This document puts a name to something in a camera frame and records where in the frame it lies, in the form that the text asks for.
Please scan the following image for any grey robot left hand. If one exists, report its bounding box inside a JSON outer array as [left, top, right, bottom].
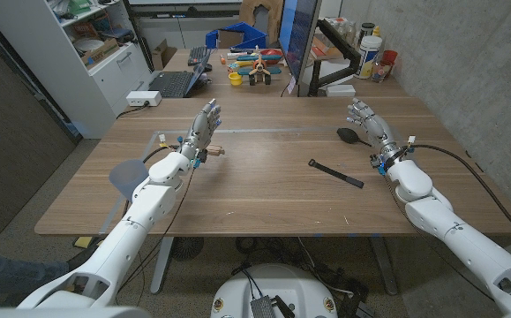
[[179, 98, 222, 168]]

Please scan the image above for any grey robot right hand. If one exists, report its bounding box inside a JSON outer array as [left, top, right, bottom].
[[346, 97, 409, 169]]

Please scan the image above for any translucent blue plastic cup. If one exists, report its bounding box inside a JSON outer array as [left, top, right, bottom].
[[108, 159, 150, 202]]

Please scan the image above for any small flat white box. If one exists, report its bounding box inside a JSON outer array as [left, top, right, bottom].
[[325, 84, 357, 98]]

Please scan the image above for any dark open laptop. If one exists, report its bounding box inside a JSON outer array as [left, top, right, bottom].
[[147, 48, 214, 99]]

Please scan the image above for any clear glass jar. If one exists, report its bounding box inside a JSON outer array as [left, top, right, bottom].
[[372, 60, 393, 84]]

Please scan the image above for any white power strip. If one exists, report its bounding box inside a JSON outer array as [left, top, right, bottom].
[[125, 90, 162, 108]]

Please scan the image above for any white labelled canister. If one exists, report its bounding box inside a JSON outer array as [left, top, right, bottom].
[[355, 34, 384, 80]]

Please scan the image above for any black keyboard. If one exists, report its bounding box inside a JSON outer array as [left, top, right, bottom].
[[187, 45, 210, 67]]

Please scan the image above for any wooden toy airplane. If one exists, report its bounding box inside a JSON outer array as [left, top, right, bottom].
[[236, 45, 283, 87]]

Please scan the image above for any open cardboard box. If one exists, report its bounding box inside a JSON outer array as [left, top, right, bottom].
[[151, 38, 178, 72]]

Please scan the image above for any dark lidded jar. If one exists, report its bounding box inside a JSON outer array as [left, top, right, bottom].
[[358, 22, 376, 45]]

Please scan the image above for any blue plastic bin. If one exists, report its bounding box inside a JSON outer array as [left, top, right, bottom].
[[205, 21, 268, 50]]

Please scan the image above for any round black floor grille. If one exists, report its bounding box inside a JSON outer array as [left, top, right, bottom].
[[170, 237, 206, 261]]

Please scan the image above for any large computer monitor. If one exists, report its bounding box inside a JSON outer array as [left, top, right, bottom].
[[278, 0, 322, 97]]

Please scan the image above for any printed cardboard shelf box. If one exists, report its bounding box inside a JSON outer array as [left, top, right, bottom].
[[80, 38, 120, 67]]

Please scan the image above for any grey table leg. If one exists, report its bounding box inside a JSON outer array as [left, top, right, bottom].
[[369, 237, 400, 296], [149, 237, 175, 295]]

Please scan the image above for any white shelf cabinet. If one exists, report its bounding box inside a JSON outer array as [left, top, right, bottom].
[[0, 0, 154, 140]]

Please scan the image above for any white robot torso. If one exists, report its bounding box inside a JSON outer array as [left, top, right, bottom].
[[210, 263, 339, 318]]

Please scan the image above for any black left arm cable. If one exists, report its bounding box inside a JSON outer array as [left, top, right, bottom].
[[113, 144, 197, 306]]

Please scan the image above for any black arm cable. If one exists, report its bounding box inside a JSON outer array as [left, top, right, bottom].
[[113, 144, 197, 306], [407, 143, 511, 253]]

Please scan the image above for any black velcro strap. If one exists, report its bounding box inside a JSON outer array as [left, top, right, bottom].
[[307, 158, 365, 190]]

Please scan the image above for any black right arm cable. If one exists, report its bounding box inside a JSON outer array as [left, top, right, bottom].
[[407, 143, 511, 253]]

